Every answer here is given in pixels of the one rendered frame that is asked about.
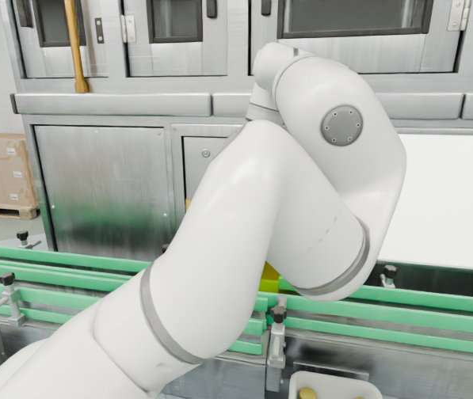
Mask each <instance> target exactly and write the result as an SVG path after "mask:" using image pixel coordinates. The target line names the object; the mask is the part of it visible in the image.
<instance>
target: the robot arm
mask: <svg viewBox="0 0 473 399"><path fill-rule="evenodd" d="M253 76H254V79H255V83H254V88H253V92H252V95H251V98H250V103H249V107H248V110H247V113H246V118H245V120H247V121H249V123H245V124H244V125H242V126H240V127H238V128H237V129H236V131H235V132H234V133H233V134H232V135H230V136H229V137H228V138H227V139H226V141H225V142H224V143H223V145H222V146H221V147H220V148H219V149H218V150H217V152H216V154H215V155H214V156H213V157H212V161H211V163H210V165H209V167H208V168H207V170H206V172H205V174H204V176H203V178H202V180H201V182H200V184H199V186H198V189H197V190H196V193H195V195H194V197H193V200H192V202H191V204H190V205H189V209H188V210H187V212H186V214H185V217H184V219H183V221H182V223H181V225H180V227H179V229H178V231H177V233H176V235H175V237H174V239H173V240H172V242H171V243H170V246H169V247H168V249H167V250H166V251H165V253H164V254H162V255H161V256H160V257H159V258H158V259H156V260H155V261H153V262H152V263H151V264H150V265H149V266H148V267H146V268H145V269H143V270H142V271H141V272H140V273H138V274H137V275H135V276H134V277H132V278H131V279H130V280H129V281H127V282H126V283H125V284H123V285H122V286H120V287H119V288H117V289H116V290H115V291H113V292H111V293H110V294H108V295H106V296H105V297H104V298H102V299H101V300H99V301H98V302H95V303H94V304H93V305H92V306H90V307H88V308H87V309H85V310H83V311H82V312H81V313H78V314H77V315H75V316H74V317H72V318H71V319H70V320H69V321H67V322H66V323H65V324H64V325H62V326H61V327H60V328H59V329H58V330H57V331H56V332H54V333H53V334H52V335H51V336H50V337H49V338H47V339H43V340H39V341H37V342H35V343H32V344H30V345H28V346H27V347H25V348H22V349H21V350H20V351H19V352H17V353H16V354H15V355H13V356H11V357H10V358H9V359H7V360H6V361H5V362H4V363H3V364H2V365H1V366H0V399H155V398H156V397H157V396H158V394H159V393H160V391H161V390H162V388H163V387H164V385H165V384H167V383H169V382H171V381H173V380H174V379H175V378H178V377H180V376H181V375H183V374H185V373H186V372H188V371H190V370H192V369H193V368H195V367H197V366H199V365H201V364H202V363H204V362H206V361H208V360H210V359H212V358H213V357H215V356H217V355H219V354H221V353H222V352H225V351H226V350H227V349H228V348H229V347H230V346H231V345H232V344H233V343H234V342H235V341H236V340H237V339H238V337H239V336H240V335H241V334H242V332H243V330H244V329H245V327H246V326H247V324H248V322H249V319H250V317H251V314H252V312H253V309H254V305H255V302H256V298H257V293H258V288H259V285H260V281H261V275H262V272H263V268H264V265H265V261H267V262H268V263H269V264H270V265H271V266H272V267H273V268H274V269H275V270H276V271H277V272H278V273H279V274H280V275H281V276H282V277H283V278H284V279H285V280H286V281H287V283H288V284H289V285H290V286H291V287H293V288H294V289H295V290H296V291H297V292H298V293H299V294H301V295H302V296H303V297H305V298H308V299H310V300H313V301H316V302H333V301H337V300H340V299H343V298H346V297H348V296H349V295H351V294H353V293H354V292H355V291H357V290H358V289H359V288H360V287H361V286H362V285H363V284H364V282H365V281H366V280H367V278H368V276H369V275H370V273H371V271H372V269H373V267H374V265H375V263H376V261H377V259H378V256H379V254H380V250H381V248H382V246H383V242H384V239H385V237H386V235H387V231H388V228H389V226H390V224H391V220H392V217H393V215H394V213H395V209H396V207H397V204H398V201H399V197H400V195H401V192H402V187H403V184H404V180H405V177H406V168H407V154H406V148H405V147H404V145H403V143H402V140H401V139H400V137H399V135H398V133H397V131H396V130H395V128H394V126H393V125H392V123H391V121H390V120H389V118H388V116H387V113H386V112H385V111H384V109H383V106H382V105H381V103H380V101H379V100H378V98H377V96H376V95H375V93H374V92H373V90H372V88H371V87H370V85H369V84H368V83H367V82H366V81H365V80H364V79H363V78H362V77H361V76H360V75H359V74H357V73H356V72H354V71H352V70H350V69H349V68H348V67H347V66H346V65H344V64H341V63H339V62H337V61H334V60H332V59H328V58H326V57H323V56H321V55H316V54H314V53H310V52H308V51H304V50H300V49H298V48H295V47H290V46H288V45H285V44H280V43H275V42H271V43H267V44H266V45H265V46H264V47H263V48H262V49H260V50H259V51H258V52H257V55H256V59H255V60H254V67H253ZM283 122H284V123H285V125H286V127H287V129H288V130H289V132H290V134H289V133H287V132H286V130H284V129H283V128H282V124H283Z"/></svg>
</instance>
